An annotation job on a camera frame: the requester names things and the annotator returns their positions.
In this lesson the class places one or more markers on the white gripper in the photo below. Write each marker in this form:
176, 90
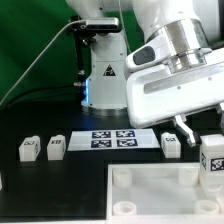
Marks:
155, 95

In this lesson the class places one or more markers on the white square tabletop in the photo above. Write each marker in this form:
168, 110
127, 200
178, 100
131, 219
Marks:
164, 193

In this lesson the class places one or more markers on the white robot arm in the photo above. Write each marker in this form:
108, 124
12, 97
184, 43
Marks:
192, 27

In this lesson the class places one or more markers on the white sheet with markers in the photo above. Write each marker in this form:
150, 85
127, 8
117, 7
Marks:
113, 139

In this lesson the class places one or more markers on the white block at left edge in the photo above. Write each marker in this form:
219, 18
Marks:
0, 183

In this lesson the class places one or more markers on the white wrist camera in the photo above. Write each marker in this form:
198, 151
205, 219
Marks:
150, 54

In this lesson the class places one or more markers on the grey camera on stand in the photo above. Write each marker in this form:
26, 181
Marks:
102, 24

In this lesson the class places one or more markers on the black camera stand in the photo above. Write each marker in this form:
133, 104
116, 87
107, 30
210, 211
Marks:
79, 56

